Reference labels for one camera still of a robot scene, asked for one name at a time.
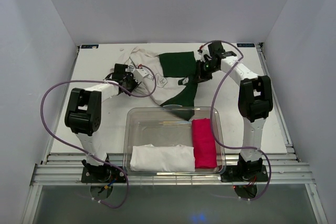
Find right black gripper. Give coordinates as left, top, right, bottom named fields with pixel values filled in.
left=193, top=59, right=219, bottom=84

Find white and green t-shirt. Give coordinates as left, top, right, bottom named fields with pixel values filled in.
left=117, top=47, right=198, bottom=108

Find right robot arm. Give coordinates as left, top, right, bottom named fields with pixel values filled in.
left=196, top=40, right=273, bottom=180

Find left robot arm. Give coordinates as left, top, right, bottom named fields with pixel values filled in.
left=65, top=63, right=139, bottom=182

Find blue corner label right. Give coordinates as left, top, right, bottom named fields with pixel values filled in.
left=237, top=43, right=255, bottom=48

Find blue corner label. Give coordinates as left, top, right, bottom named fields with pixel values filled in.
left=80, top=44, right=99, bottom=49
left=237, top=43, right=255, bottom=48

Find blue corner label left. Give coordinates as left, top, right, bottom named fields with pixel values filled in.
left=80, top=44, right=99, bottom=49

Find rolled white t-shirt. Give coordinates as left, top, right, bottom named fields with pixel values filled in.
left=130, top=144, right=195, bottom=173

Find rolled pink t-shirt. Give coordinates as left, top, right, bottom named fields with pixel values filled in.
left=192, top=118, right=217, bottom=169

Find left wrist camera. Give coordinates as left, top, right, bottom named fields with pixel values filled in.
left=133, top=68, right=149, bottom=83

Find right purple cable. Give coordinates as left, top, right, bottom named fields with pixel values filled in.
left=198, top=40, right=271, bottom=201

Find purple cable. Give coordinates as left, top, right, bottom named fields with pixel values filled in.
left=198, top=40, right=271, bottom=201
left=41, top=63, right=157, bottom=208

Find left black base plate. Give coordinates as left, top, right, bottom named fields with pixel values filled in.
left=80, top=166, right=126, bottom=184

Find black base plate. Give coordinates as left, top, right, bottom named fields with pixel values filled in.
left=80, top=166, right=126, bottom=184
left=221, top=166, right=269, bottom=182

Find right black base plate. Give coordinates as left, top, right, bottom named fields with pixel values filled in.
left=221, top=166, right=269, bottom=182

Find aluminium frame rails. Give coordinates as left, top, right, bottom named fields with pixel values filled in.
left=28, top=42, right=329, bottom=224

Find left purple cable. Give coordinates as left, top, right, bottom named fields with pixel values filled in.
left=41, top=63, right=157, bottom=208

